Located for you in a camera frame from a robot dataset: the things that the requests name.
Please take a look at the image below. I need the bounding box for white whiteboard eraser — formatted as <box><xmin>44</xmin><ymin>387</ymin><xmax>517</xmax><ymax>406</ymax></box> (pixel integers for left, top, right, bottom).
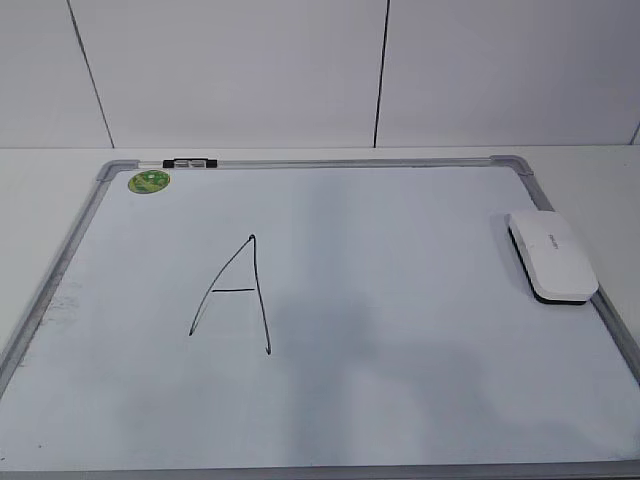
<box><xmin>507</xmin><ymin>210</ymin><xmax>599</xmax><ymax>305</ymax></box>

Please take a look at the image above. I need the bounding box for round green sticker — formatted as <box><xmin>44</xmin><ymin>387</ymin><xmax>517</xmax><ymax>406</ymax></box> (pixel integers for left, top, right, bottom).
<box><xmin>127</xmin><ymin>170</ymin><xmax>170</xmax><ymax>194</ymax></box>

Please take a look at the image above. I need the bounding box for white whiteboard with grey frame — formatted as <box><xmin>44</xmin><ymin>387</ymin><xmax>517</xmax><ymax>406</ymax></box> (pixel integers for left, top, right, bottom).
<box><xmin>1</xmin><ymin>156</ymin><xmax>639</xmax><ymax>479</ymax></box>

